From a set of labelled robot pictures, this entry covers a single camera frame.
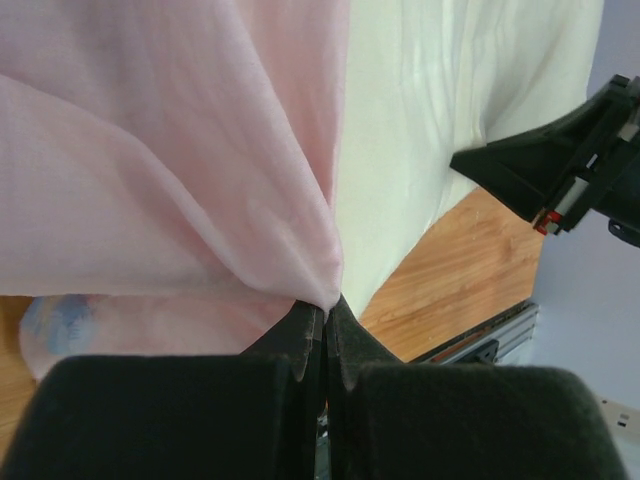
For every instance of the pink blue printed pillowcase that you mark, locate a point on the pink blue printed pillowcase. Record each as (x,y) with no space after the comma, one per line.
(168,171)

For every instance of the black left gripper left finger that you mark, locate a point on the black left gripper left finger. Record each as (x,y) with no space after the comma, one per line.
(246,416)

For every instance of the cream white pillow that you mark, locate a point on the cream white pillow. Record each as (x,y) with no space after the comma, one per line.
(426,79)

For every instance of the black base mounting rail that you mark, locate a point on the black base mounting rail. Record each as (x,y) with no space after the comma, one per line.
(505,339)

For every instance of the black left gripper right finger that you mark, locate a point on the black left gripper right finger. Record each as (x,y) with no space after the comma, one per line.
(388,419)

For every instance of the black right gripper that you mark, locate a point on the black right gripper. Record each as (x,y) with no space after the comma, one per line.
(587,160)

